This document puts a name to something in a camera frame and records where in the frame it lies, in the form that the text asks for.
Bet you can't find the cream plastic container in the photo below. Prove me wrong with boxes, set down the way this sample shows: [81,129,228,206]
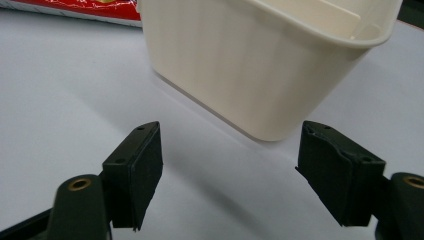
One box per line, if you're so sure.
[137,0,404,142]

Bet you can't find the red printed box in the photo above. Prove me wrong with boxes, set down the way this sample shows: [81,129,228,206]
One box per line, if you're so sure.
[0,0,142,28]

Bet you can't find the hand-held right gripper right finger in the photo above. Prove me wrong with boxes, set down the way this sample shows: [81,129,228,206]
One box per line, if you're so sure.
[295,120,424,240]

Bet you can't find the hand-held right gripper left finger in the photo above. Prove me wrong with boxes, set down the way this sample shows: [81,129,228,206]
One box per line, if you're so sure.
[46,120,164,240]

